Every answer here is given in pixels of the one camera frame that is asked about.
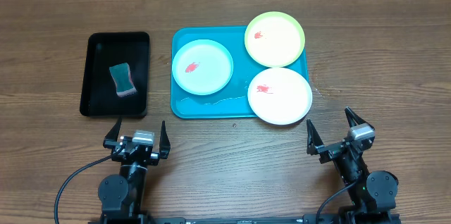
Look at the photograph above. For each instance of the light blue plate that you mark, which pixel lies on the light blue plate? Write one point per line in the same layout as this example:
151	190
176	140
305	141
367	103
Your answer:
202	67

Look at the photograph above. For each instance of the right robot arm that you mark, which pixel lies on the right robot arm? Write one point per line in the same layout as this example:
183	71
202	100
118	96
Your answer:
372	193

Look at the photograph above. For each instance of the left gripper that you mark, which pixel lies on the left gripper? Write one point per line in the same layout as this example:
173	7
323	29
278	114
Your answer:
109	139

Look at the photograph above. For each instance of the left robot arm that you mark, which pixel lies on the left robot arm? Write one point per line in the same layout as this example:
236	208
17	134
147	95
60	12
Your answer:
121	194

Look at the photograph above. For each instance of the yellow-green plate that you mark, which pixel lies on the yellow-green plate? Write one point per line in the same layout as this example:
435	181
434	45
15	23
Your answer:
274	39

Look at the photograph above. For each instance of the white plate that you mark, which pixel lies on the white plate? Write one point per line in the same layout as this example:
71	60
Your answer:
279	96

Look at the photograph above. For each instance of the teal plastic tray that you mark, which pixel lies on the teal plastic tray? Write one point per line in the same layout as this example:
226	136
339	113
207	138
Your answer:
231	101

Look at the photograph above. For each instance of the green and pink sponge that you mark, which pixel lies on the green and pink sponge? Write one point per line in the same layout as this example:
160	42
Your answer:
122	79

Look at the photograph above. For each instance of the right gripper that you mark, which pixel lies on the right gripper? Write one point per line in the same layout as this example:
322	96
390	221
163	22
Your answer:
317	146

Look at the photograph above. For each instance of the black rectangular tray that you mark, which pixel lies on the black rectangular tray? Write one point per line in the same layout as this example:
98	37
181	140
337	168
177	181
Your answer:
107	49

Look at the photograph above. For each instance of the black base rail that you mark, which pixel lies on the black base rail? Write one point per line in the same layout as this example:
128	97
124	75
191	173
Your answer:
305	219

